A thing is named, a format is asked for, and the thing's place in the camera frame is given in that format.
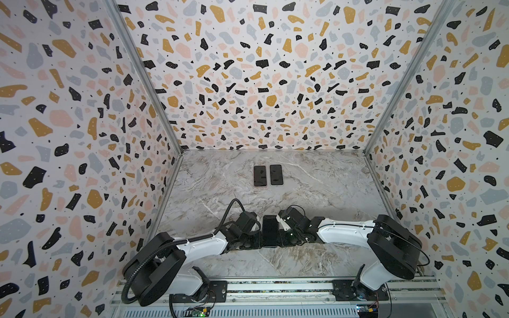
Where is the right circuit board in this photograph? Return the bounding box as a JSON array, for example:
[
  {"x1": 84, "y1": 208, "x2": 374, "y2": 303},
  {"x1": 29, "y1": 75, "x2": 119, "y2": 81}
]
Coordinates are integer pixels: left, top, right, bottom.
[{"x1": 356, "y1": 304, "x2": 379, "y2": 318}]

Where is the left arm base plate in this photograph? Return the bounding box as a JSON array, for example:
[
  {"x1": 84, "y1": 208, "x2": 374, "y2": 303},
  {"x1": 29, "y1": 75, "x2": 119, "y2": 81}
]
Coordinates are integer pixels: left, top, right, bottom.
[{"x1": 172, "y1": 280, "x2": 228, "y2": 305}]

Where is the silver edged phone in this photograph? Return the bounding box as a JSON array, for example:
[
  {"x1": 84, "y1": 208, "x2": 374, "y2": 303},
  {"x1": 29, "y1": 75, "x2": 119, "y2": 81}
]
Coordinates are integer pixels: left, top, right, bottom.
[{"x1": 253, "y1": 166, "x2": 267, "y2": 187}]

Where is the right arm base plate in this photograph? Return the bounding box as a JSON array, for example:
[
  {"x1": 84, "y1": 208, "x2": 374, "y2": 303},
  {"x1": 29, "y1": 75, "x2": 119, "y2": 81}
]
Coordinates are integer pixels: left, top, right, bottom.
[{"x1": 332, "y1": 279, "x2": 389, "y2": 302}]

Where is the left circuit board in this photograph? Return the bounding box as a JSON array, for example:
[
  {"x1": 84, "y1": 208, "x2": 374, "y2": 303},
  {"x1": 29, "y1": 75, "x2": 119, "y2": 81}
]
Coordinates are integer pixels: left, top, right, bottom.
[{"x1": 183, "y1": 306, "x2": 212, "y2": 317}]

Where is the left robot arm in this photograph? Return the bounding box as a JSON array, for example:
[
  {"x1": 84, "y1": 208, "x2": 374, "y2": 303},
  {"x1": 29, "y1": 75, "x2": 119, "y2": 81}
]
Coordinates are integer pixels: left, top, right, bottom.
[{"x1": 121, "y1": 211, "x2": 261, "y2": 306}]

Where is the black corrugated cable left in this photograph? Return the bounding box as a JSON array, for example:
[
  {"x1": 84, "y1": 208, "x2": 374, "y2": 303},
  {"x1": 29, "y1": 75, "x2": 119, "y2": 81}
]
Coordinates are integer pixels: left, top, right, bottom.
[{"x1": 121, "y1": 198, "x2": 245, "y2": 305}]

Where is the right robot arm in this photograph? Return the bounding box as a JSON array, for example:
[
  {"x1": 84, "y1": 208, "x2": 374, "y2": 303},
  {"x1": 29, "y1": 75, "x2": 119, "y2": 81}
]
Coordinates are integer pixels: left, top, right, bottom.
[{"x1": 276, "y1": 206, "x2": 422, "y2": 295}]

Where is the circuit board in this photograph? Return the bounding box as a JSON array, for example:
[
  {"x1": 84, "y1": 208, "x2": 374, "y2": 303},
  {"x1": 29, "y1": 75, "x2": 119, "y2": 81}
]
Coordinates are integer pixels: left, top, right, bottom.
[
  {"x1": 183, "y1": 306, "x2": 212, "y2": 317},
  {"x1": 356, "y1": 304, "x2": 379, "y2": 318}
]

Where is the purple edged phone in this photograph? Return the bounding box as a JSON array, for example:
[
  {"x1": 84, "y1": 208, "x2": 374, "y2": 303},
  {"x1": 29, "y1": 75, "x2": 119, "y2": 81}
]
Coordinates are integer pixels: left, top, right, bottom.
[{"x1": 270, "y1": 164, "x2": 284, "y2": 186}]

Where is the blue edged phone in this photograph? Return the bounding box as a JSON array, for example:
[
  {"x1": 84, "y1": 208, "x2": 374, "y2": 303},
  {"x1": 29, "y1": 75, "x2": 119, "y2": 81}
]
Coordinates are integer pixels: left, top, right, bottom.
[{"x1": 262, "y1": 215, "x2": 279, "y2": 248}]

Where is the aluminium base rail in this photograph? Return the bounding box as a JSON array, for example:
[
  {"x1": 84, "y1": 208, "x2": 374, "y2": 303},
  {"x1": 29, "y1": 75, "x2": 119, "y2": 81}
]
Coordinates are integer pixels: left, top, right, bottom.
[{"x1": 107, "y1": 276, "x2": 454, "y2": 317}]

